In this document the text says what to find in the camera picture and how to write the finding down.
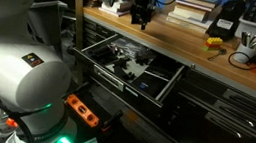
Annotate white book stack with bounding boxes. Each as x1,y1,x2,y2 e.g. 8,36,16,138
98,0,136,20

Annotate grey plastic bin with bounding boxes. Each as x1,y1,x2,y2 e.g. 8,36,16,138
24,0,69,48

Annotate black flat tablet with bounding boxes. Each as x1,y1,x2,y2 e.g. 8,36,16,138
147,52,185,81

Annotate white cup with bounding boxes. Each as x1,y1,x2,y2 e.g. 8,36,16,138
232,41,256,66

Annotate black box blue sticker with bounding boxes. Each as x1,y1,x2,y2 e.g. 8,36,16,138
131,71,171,101

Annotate yellow red green lego stack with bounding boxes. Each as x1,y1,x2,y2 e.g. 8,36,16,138
203,35,225,53

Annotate black tool drawer cabinet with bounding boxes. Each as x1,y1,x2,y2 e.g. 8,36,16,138
65,14,256,143

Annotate black box part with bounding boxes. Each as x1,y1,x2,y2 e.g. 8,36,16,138
112,55,131,70

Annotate clear plastic parts bag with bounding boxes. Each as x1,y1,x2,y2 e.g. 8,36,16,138
109,36,160,61

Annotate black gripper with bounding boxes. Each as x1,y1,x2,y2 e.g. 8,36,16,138
127,0,156,32

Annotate tan metal post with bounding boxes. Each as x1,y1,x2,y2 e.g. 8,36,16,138
60,0,96,84

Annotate black drawer with silver handle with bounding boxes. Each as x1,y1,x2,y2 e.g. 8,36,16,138
64,28,191,118

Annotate black orange handled tool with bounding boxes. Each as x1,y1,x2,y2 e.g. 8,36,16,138
100,108,125,135

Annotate black spoon-shaped tool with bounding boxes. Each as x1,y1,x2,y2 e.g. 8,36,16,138
207,46,228,64

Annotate tan book stack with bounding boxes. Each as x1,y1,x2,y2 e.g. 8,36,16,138
165,0,223,32

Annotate black long block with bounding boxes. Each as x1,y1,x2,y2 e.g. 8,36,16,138
85,42,120,67

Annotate black device with white label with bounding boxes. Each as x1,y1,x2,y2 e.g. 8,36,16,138
205,0,248,43

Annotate orange spirit level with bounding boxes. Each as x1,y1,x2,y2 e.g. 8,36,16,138
61,92,103,130

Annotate brown folder stack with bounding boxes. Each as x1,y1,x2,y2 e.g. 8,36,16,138
85,0,102,10

